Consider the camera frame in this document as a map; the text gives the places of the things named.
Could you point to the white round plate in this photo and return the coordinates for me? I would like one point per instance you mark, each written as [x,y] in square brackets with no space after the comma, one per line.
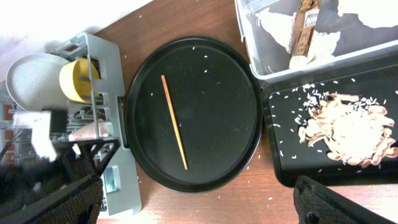
[33,83]

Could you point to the grey dishwasher rack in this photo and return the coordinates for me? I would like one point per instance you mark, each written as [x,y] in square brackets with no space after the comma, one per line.
[122,197]

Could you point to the food scraps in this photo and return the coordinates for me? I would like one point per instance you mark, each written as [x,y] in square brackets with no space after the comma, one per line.
[356,131]

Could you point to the yellow bowl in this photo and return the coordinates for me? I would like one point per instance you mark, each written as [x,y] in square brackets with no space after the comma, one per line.
[74,81]

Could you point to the pink plastic cup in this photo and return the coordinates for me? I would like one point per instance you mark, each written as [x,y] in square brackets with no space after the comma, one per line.
[89,132]

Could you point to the white paper napkin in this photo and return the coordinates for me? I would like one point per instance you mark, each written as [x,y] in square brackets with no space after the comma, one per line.
[343,26]

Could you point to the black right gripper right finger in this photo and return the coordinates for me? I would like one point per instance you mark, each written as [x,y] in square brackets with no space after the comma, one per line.
[315,203]

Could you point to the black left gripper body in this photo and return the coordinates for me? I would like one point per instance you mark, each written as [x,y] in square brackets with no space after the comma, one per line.
[76,159]

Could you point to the round black tray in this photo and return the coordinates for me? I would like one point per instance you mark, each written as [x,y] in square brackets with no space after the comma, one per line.
[217,106]

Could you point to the black rectangular tray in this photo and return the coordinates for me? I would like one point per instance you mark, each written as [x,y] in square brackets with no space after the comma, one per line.
[281,105]

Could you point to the brown wrapper waste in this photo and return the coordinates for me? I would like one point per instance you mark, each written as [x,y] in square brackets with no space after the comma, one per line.
[304,27]

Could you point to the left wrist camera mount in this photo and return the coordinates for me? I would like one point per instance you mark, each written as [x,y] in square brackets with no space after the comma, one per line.
[43,124]

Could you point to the clear plastic bin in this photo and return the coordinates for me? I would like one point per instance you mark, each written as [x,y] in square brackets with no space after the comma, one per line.
[269,62]

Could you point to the wooden chopstick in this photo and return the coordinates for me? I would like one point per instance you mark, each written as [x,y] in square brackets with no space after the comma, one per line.
[174,121]

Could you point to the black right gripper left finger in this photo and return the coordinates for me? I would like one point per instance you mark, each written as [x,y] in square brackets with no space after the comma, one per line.
[79,202]

